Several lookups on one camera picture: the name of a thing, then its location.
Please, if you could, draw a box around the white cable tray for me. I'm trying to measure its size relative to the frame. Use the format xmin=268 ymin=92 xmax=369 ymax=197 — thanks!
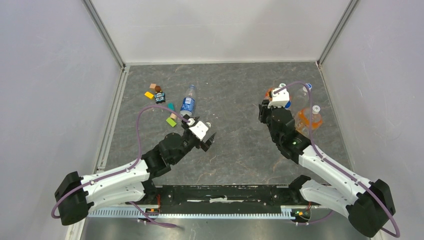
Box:
xmin=88 ymin=206 xmax=300 ymax=220

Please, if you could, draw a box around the clear bottle white cap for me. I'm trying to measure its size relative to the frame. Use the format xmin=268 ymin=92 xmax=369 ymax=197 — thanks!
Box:
xmin=290 ymin=83 xmax=312 ymax=114

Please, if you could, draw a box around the yellow block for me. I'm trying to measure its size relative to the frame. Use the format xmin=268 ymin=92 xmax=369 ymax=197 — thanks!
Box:
xmin=144 ymin=91 xmax=155 ymax=100

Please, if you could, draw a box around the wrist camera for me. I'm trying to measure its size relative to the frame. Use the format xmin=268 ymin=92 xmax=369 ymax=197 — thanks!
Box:
xmin=188 ymin=120 xmax=210 ymax=141
xmin=268 ymin=88 xmax=291 ymax=109

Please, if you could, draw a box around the orange bottle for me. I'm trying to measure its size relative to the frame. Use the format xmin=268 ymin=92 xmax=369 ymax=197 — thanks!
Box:
xmin=263 ymin=83 xmax=286 ymax=101
xmin=294 ymin=105 xmax=323 ymax=137

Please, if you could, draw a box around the green block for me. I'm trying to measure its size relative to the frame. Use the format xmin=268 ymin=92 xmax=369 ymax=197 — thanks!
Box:
xmin=166 ymin=117 xmax=177 ymax=127

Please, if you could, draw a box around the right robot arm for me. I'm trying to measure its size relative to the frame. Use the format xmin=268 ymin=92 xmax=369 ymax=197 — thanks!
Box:
xmin=258 ymin=99 xmax=396 ymax=238

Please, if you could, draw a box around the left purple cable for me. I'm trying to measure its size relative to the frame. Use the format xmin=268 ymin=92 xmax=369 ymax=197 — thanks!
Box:
xmin=50 ymin=104 xmax=195 ymax=220

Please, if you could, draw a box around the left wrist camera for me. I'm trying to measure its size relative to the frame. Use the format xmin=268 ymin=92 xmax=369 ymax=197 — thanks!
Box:
xmin=188 ymin=120 xmax=210 ymax=141

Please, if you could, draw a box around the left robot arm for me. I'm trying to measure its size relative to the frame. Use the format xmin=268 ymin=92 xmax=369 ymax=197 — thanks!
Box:
xmin=51 ymin=115 xmax=214 ymax=226

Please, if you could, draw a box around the orange bottle left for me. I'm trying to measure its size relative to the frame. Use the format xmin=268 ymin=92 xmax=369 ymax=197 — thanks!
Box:
xmin=263 ymin=83 xmax=286 ymax=101

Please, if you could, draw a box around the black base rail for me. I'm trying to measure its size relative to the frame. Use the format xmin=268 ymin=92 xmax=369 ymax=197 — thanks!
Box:
xmin=138 ymin=184 xmax=309 ymax=214

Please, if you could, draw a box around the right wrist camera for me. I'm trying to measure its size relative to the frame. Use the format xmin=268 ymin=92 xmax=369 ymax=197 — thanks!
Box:
xmin=268 ymin=88 xmax=291 ymax=109

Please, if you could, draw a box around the blue label bottle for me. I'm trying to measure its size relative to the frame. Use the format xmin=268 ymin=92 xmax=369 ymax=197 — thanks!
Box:
xmin=179 ymin=84 xmax=196 ymax=116

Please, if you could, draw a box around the orange bottle right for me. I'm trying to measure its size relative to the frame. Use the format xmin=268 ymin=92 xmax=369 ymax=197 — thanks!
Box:
xmin=294 ymin=105 xmax=323 ymax=137

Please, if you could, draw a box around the teal block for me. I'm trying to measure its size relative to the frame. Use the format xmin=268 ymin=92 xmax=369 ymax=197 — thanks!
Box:
xmin=167 ymin=103 xmax=175 ymax=111

